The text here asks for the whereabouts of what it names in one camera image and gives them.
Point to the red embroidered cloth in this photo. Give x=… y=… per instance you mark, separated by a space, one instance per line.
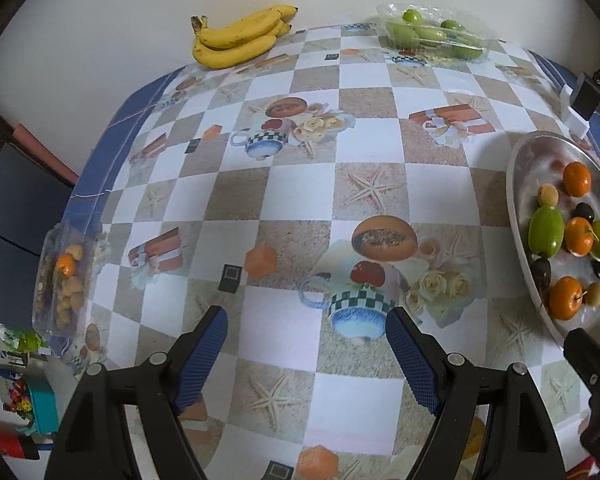
x=582 y=473

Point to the group of small green fruits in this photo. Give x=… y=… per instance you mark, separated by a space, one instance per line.
x=412 y=16

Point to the teal box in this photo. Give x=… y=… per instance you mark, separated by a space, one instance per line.
x=42 y=405

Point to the boxed orange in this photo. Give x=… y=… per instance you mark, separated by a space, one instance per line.
x=66 y=265

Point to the black and white charger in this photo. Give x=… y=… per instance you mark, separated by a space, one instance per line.
x=587 y=95

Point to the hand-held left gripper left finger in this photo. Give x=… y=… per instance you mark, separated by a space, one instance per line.
x=202 y=355

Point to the red item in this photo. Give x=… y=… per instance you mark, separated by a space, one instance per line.
x=15 y=447

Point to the bunch of boxed longans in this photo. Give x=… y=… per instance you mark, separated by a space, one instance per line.
x=72 y=287

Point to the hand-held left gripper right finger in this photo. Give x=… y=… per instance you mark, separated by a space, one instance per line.
x=412 y=360

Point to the brown kiwi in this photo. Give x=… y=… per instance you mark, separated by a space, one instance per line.
x=548 y=194
x=594 y=294

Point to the clear plastic fruit box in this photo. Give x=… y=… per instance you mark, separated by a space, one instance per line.
x=486 y=35

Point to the round metal plate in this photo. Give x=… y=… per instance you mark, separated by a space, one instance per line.
x=525 y=180

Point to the yellow banana bunch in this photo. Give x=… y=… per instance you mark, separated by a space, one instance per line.
x=225 y=55

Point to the dark blue cabinet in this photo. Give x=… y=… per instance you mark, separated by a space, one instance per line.
x=10 y=210

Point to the clear plastic longan box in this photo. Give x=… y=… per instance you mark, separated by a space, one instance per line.
x=46 y=265

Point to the green plastic item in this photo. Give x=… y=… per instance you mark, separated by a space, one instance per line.
x=25 y=341

